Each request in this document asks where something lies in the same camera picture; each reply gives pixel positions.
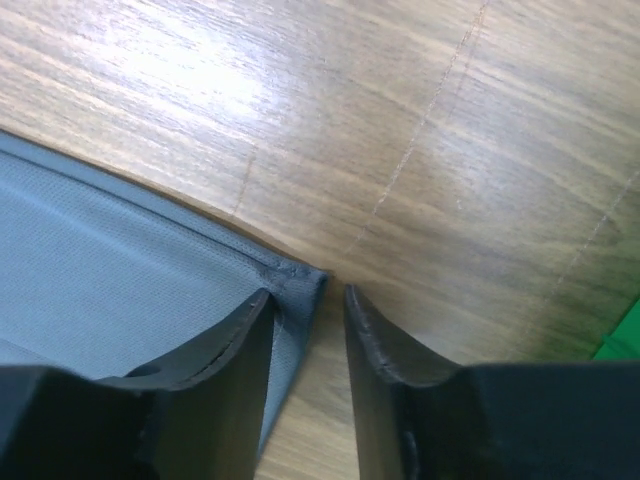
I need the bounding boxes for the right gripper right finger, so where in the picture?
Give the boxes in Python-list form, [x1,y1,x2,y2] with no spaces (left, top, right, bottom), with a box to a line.
[344,284,480,479]

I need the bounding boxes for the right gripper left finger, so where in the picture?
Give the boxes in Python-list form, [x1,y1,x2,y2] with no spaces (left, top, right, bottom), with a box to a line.
[94,289,276,479]

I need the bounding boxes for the dark grey t-shirt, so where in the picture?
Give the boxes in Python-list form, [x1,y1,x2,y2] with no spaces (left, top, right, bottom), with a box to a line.
[1,133,328,438]

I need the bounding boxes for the green plastic tray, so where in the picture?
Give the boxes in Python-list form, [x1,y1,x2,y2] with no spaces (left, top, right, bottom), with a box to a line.
[592,300,640,360]

